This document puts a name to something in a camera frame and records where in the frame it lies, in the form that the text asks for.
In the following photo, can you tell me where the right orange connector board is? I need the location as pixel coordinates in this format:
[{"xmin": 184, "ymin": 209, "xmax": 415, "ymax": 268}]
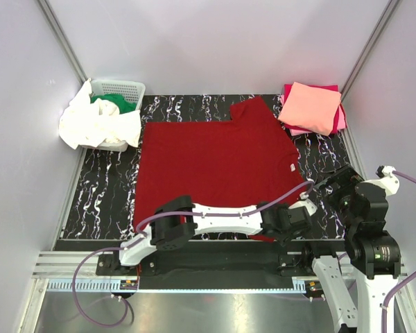
[{"xmin": 306, "ymin": 281, "xmax": 322, "ymax": 293}]

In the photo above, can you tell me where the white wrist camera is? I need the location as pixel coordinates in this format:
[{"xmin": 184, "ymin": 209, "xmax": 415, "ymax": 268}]
[
  {"xmin": 365, "ymin": 165, "xmax": 400, "ymax": 196},
  {"xmin": 288, "ymin": 192, "xmax": 318, "ymax": 216}
]

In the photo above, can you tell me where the corner aluminium post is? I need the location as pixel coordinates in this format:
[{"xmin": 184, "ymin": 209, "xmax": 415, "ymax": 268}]
[
  {"xmin": 341, "ymin": 0, "xmax": 402, "ymax": 101},
  {"xmin": 35, "ymin": 0, "xmax": 88, "ymax": 83}
]

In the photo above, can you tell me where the white t shirt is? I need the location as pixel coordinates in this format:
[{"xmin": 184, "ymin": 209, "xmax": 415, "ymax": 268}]
[{"xmin": 58, "ymin": 78, "xmax": 141, "ymax": 151}]

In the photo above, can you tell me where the right corner aluminium post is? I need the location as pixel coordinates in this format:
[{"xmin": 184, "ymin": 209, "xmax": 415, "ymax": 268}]
[{"xmin": 341, "ymin": 0, "xmax": 402, "ymax": 101}]

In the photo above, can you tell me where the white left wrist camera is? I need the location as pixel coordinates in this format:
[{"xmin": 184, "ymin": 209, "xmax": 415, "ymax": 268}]
[{"xmin": 288, "ymin": 192, "xmax": 318, "ymax": 216}]

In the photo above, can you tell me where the dark red t shirt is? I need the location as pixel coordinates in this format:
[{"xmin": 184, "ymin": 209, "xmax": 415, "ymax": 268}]
[{"xmin": 133, "ymin": 96, "xmax": 308, "ymax": 226}]

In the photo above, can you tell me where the left orange connector board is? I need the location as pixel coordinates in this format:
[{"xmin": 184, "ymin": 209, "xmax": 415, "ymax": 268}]
[{"xmin": 120, "ymin": 280, "xmax": 138, "ymax": 290}]

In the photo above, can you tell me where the folded crimson t shirt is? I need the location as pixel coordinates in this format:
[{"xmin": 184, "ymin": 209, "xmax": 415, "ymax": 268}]
[{"xmin": 284, "ymin": 84, "xmax": 339, "ymax": 101}]

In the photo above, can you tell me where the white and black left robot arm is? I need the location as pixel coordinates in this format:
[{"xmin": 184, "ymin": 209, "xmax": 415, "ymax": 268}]
[{"xmin": 119, "ymin": 194, "xmax": 317, "ymax": 266}]

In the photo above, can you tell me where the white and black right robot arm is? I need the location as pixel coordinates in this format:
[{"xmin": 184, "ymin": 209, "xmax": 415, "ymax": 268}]
[{"xmin": 308, "ymin": 165, "xmax": 401, "ymax": 332}]

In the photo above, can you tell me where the folded pink t shirt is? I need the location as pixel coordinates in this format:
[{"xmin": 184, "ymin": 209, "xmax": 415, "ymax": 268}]
[{"xmin": 278, "ymin": 104, "xmax": 347, "ymax": 135}]

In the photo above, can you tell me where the white slotted cable duct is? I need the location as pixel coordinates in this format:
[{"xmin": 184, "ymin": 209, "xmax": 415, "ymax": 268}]
[{"xmin": 47, "ymin": 278, "xmax": 306, "ymax": 294}]

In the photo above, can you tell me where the green t shirt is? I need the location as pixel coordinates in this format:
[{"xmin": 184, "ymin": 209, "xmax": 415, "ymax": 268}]
[{"xmin": 90, "ymin": 94, "xmax": 137, "ymax": 114}]

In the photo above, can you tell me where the white plastic laundry basket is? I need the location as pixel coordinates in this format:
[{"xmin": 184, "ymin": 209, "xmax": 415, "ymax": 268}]
[{"xmin": 91, "ymin": 79, "xmax": 146, "ymax": 152}]

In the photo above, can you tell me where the folded salmon t shirt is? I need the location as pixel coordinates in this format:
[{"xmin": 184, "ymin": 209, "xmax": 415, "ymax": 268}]
[{"xmin": 278, "ymin": 82, "xmax": 341, "ymax": 136}]

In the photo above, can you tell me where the left corner aluminium post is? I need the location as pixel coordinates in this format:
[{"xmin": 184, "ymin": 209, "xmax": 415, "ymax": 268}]
[{"xmin": 35, "ymin": 0, "xmax": 88, "ymax": 83}]

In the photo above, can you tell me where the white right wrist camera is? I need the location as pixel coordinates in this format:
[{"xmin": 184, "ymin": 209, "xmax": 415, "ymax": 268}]
[{"xmin": 365, "ymin": 165, "xmax": 400, "ymax": 196}]

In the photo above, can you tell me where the orange connector board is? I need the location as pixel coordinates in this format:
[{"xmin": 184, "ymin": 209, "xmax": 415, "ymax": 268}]
[
  {"xmin": 120, "ymin": 280, "xmax": 138, "ymax": 290},
  {"xmin": 306, "ymin": 281, "xmax": 322, "ymax": 293}
]

